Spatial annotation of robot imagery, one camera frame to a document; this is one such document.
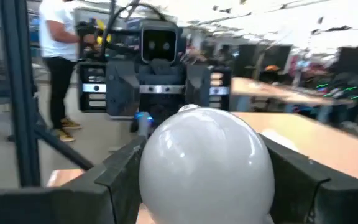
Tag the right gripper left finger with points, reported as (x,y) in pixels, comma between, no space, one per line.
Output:
(57,207)

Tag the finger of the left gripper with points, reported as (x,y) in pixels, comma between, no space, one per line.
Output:
(197,90)
(123,99)

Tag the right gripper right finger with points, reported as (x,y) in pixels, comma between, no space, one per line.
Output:
(328,205)

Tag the white frosted lightbulb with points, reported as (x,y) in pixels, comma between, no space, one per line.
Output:
(207,171)

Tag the light wooden desk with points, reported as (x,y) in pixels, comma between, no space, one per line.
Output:
(322,146)

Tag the long wooden desk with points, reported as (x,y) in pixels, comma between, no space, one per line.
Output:
(259,90)

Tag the person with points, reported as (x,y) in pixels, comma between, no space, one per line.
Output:
(57,31)
(270,73)

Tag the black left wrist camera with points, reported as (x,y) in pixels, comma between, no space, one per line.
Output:
(158,43)

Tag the black metal table frame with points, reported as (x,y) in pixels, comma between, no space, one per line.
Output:
(17,93)

